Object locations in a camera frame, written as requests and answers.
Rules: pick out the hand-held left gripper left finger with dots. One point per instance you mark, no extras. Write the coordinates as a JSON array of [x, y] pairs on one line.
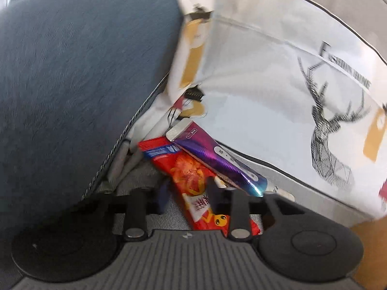
[[163, 196]]

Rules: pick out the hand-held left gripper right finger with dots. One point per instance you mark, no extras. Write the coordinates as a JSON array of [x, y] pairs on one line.
[[213, 196]]

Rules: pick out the long red orange snack packet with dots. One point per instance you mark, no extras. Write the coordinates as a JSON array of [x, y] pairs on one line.
[[190, 175]]

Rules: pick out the brown cardboard box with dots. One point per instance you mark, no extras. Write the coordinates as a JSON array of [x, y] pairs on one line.
[[370, 247]]

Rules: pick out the purple toothpaste tube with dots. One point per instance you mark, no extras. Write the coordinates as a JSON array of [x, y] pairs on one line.
[[217, 157]]

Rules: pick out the white deer print tote bag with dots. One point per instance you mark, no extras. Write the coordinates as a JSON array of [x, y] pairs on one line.
[[272, 81]]

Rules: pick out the grey fabric cushion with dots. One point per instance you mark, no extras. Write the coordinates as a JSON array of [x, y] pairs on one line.
[[69, 81]]

